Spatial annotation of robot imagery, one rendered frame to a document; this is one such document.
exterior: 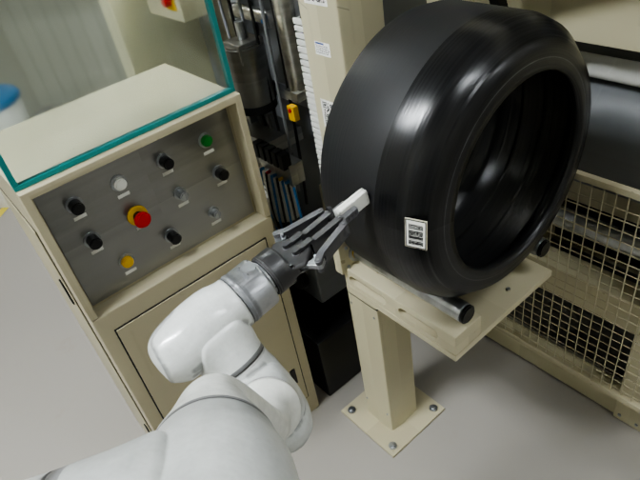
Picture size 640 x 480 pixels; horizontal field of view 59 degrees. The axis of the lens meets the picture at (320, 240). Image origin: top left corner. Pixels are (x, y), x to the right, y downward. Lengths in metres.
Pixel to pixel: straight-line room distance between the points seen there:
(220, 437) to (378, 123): 0.73
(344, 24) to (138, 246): 0.73
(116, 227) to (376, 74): 0.74
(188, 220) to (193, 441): 1.20
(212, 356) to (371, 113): 0.48
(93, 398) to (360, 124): 1.90
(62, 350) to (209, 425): 2.55
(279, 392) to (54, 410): 1.90
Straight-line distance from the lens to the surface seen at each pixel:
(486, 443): 2.14
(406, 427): 2.16
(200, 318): 0.86
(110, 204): 1.43
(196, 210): 1.54
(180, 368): 0.87
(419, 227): 0.98
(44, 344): 3.01
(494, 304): 1.42
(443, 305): 1.27
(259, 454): 0.36
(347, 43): 1.25
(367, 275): 1.42
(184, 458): 0.35
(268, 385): 0.87
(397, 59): 1.04
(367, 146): 1.01
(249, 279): 0.89
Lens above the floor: 1.81
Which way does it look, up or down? 38 degrees down
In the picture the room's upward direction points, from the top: 11 degrees counter-clockwise
